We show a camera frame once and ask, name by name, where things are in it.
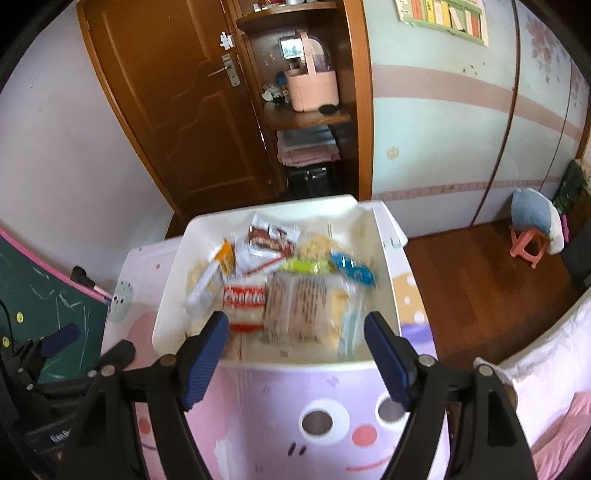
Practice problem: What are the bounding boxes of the blue snack packet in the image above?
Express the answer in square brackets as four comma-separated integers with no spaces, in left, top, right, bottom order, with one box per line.
[330,249,377,287]

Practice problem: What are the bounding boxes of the wall poster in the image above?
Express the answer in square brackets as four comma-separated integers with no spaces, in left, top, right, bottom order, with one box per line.
[393,0,490,47]

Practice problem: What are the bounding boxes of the metal door handle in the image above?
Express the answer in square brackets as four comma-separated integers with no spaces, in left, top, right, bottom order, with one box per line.
[208,53,242,88]

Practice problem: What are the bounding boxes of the beige cake packet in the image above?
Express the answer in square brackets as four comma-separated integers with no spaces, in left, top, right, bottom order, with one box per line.
[263,270,345,347]

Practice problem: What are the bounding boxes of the red and white cookie packet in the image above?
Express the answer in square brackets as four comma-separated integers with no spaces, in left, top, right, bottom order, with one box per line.
[223,272,269,333]

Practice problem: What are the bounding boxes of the bed with pink bedding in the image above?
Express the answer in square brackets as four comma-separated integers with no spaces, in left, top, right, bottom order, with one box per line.
[499,295,591,480]

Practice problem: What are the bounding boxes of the pink basket with handle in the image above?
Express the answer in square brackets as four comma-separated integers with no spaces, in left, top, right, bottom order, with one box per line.
[283,30,340,113]

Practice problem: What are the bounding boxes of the cartoon printed tablecloth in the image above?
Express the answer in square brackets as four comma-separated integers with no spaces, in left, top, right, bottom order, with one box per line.
[99,198,451,480]

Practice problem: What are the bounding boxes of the stack of books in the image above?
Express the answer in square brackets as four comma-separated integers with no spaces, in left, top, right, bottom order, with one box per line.
[276,127,342,168]

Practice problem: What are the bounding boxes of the brown and white snack packet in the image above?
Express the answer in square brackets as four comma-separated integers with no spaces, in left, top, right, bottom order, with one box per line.
[235,215,301,273]

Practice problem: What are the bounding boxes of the brown wooden door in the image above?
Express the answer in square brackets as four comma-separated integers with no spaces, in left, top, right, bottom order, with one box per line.
[76,0,278,217]

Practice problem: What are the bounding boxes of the black easel knob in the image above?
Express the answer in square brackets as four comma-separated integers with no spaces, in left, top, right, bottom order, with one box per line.
[69,265,96,288]

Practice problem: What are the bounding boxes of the wooden shelf cabinet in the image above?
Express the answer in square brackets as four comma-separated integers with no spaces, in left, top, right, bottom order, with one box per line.
[233,0,375,201]

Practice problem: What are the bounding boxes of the white plastic bin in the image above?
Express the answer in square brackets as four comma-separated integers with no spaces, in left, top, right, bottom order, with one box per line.
[152,195,407,370]

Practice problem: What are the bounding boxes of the clear floss cake packet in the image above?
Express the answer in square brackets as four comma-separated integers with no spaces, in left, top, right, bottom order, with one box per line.
[298,233,342,261]

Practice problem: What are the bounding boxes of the pink plastic stool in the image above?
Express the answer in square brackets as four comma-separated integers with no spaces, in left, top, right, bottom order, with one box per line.
[509,224,555,269]

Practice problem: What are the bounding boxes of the black case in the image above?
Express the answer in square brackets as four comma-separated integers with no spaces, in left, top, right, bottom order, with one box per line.
[286,164,338,199]

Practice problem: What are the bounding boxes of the green chalkboard with pink frame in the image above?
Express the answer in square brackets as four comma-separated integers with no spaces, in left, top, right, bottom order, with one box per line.
[0,228,114,384]

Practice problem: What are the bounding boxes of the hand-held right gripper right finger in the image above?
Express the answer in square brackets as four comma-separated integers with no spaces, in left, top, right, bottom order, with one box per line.
[364,311,539,480]

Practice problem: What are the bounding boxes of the large mountain print bread packet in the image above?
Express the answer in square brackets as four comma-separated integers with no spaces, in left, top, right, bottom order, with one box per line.
[323,286,365,361]

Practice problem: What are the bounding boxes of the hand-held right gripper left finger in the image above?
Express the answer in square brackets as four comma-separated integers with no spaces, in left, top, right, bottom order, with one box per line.
[55,311,230,480]

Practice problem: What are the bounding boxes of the floral wardrobe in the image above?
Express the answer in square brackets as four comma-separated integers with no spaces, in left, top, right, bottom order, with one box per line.
[365,0,591,238]

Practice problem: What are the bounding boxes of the white and orange snack packet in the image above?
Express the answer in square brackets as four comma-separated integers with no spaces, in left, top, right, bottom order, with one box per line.
[185,239,236,310]

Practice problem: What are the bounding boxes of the green snack packet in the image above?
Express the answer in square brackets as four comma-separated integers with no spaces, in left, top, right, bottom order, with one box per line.
[281,258,333,275]

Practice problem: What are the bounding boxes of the small toy figurines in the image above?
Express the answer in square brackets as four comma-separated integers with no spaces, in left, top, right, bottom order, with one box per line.
[261,80,291,104]

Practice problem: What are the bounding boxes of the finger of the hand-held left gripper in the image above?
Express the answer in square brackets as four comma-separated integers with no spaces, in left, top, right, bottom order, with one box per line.
[39,323,80,358]
[88,340,137,374]

